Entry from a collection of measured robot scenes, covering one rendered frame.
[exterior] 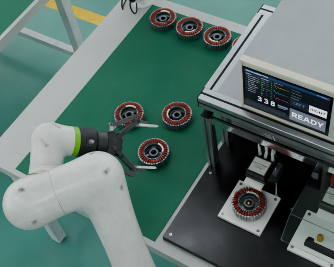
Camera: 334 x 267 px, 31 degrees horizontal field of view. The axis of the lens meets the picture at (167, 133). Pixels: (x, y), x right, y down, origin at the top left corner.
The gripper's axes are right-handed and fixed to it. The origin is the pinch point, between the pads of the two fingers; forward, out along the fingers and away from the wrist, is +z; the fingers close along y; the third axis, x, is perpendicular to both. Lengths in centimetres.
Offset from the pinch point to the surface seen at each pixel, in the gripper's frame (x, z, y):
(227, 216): -13.1, 21.6, -21.4
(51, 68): 163, 10, 51
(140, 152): 15.3, 2.7, -1.3
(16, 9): 91, -28, 63
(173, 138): 15.3, 15.5, 4.4
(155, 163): 11.3, 6.8, -5.2
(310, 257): -34, 39, -32
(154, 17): 46, 20, 56
